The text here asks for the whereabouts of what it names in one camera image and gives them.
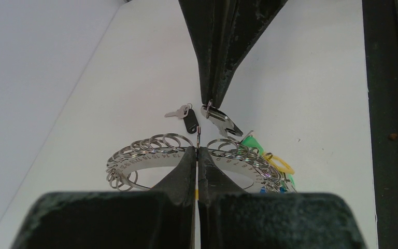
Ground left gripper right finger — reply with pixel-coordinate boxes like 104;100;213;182
197;147;366;248

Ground large keyring with yellow handle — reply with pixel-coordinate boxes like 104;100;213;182
106;133;296;193

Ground green key tag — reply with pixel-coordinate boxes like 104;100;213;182
241;136;264;155

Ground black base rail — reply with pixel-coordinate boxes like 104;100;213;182
362;1;398;248

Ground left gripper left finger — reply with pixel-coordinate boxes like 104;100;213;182
12;159;196;248

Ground yellow key tag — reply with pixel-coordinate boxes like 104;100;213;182
262;153;295;175

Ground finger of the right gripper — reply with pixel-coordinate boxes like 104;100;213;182
179;1;237;105
212;1;286;108

